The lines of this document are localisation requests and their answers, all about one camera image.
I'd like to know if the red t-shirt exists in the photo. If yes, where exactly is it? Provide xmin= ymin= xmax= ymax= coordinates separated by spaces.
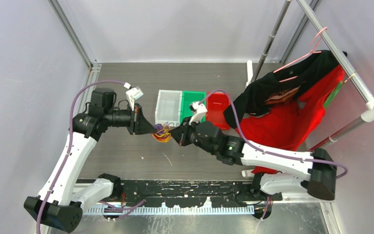
xmin=235 ymin=65 xmax=346 ymax=175

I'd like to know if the red plastic bin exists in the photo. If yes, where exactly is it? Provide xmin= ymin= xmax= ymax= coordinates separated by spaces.
xmin=206 ymin=92 xmax=230 ymax=130

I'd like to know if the metal clothes rack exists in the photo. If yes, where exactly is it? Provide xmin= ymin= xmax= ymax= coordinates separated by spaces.
xmin=241 ymin=0 xmax=374 ymax=179

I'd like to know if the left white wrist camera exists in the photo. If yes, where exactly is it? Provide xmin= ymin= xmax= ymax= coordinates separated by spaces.
xmin=123 ymin=82 xmax=144 ymax=111

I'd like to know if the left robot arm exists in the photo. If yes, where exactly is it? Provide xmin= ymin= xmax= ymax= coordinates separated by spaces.
xmin=24 ymin=87 xmax=155 ymax=233

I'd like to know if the black t-shirt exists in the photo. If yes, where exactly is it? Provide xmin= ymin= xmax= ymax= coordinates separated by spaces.
xmin=224 ymin=50 xmax=340 ymax=128

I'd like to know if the green clothes hanger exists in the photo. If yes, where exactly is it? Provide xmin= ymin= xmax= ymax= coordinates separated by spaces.
xmin=323 ymin=81 xmax=344 ymax=109

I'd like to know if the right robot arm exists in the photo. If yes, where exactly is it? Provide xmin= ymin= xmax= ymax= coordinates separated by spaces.
xmin=170 ymin=121 xmax=338 ymax=201

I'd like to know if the pink clothes hanger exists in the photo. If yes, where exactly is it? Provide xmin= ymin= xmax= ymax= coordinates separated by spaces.
xmin=273 ymin=27 xmax=328 ymax=73

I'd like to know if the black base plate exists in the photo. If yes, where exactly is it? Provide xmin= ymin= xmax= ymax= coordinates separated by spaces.
xmin=103 ymin=180 xmax=266 ymax=208

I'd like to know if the green plastic bin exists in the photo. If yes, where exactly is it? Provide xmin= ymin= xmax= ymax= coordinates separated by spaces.
xmin=179 ymin=91 xmax=207 ymax=126

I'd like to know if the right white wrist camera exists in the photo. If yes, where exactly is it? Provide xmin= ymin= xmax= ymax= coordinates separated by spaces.
xmin=189 ymin=101 xmax=207 ymax=125

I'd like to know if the coloured cable bundle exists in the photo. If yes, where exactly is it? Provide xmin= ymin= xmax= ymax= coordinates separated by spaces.
xmin=151 ymin=122 xmax=174 ymax=144

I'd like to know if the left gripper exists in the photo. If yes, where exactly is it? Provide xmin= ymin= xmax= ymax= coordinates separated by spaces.
xmin=104 ymin=102 xmax=156 ymax=135

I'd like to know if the white plastic bin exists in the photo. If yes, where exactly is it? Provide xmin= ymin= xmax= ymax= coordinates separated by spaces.
xmin=155 ymin=90 xmax=182 ymax=127

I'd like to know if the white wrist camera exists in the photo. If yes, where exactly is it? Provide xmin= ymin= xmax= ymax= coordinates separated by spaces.
xmin=123 ymin=82 xmax=144 ymax=111
xmin=189 ymin=101 xmax=207 ymax=125

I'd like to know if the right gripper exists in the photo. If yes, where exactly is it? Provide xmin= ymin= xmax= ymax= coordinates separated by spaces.
xmin=169 ymin=115 xmax=217 ymax=155

